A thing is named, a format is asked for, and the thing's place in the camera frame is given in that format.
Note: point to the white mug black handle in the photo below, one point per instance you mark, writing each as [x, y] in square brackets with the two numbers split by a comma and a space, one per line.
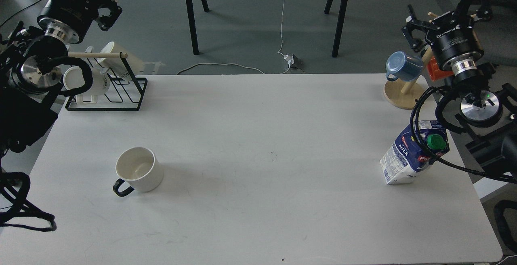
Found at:
[138, 170]

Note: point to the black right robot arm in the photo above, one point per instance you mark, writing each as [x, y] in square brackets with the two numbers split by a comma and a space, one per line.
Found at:
[467, 104]

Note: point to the cream mug on rack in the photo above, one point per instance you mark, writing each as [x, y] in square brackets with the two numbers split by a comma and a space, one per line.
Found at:
[116, 63]

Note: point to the black table leg right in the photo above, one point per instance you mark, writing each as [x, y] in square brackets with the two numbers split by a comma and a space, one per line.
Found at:
[340, 24]

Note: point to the blue mug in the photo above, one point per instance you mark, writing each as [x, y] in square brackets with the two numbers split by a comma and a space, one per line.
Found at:
[400, 66]

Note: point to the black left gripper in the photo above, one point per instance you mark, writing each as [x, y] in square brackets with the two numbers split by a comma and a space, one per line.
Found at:
[77, 16]

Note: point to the white mug on rack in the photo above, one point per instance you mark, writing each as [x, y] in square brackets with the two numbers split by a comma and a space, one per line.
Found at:
[95, 85]

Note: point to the black wire cup rack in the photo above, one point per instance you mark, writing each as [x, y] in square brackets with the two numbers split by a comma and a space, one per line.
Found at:
[122, 95]

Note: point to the wooden mug tree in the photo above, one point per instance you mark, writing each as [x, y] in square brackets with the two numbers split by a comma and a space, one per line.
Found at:
[403, 94]

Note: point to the white power adapter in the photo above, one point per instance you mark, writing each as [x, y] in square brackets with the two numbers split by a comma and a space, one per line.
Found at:
[292, 63]

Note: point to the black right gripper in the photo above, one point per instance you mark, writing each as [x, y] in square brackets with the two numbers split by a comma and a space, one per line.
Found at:
[454, 41]

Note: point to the orange mug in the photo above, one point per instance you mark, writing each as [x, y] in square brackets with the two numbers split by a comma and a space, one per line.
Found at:
[435, 72]

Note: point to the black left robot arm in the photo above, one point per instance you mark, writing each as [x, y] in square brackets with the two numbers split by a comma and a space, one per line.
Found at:
[36, 67]

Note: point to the blue white milk carton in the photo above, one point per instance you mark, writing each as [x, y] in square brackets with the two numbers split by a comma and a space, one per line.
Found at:
[405, 160]

